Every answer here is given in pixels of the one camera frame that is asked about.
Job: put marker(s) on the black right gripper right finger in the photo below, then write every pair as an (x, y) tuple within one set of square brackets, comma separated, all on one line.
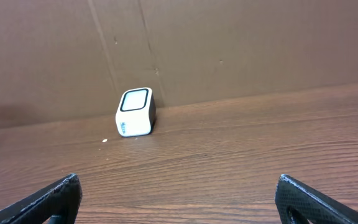
[(298, 203)]

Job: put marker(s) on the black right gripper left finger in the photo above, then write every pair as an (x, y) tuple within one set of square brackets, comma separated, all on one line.
[(58, 202)]

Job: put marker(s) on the white barcode scanner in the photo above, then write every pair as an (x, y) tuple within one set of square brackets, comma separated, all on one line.
[(136, 112)]

